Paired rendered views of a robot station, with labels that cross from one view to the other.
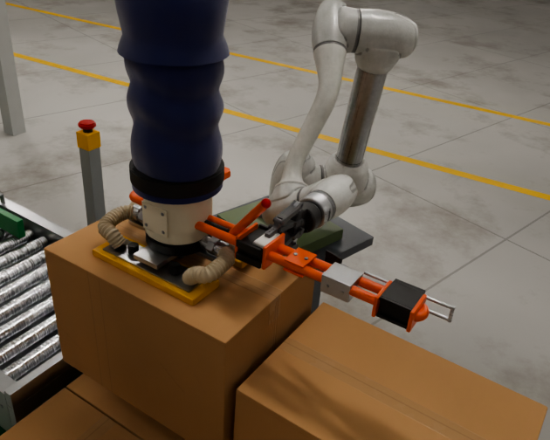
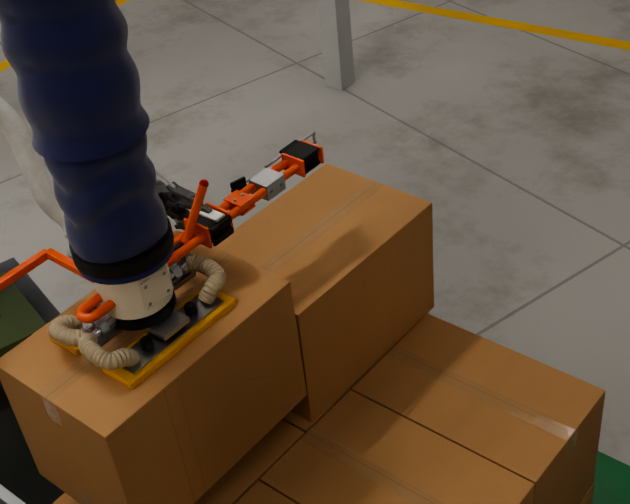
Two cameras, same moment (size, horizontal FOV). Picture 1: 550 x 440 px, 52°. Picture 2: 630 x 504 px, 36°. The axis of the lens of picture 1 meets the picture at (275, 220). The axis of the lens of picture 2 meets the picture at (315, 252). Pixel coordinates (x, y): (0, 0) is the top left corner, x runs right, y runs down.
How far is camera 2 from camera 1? 2.03 m
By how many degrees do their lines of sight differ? 63
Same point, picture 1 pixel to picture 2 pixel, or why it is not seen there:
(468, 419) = (336, 199)
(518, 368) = not seen: hidden behind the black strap
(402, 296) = (302, 149)
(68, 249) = (113, 413)
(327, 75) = not seen: outside the picture
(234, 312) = (248, 278)
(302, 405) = (318, 278)
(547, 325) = (56, 235)
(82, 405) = not seen: outside the picture
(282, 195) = not seen: hidden behind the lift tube
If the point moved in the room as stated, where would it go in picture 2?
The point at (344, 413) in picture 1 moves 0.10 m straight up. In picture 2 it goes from (327, 256) to (324, 227)
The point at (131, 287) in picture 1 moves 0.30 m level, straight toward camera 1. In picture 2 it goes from (200, 349) to (330, 328)
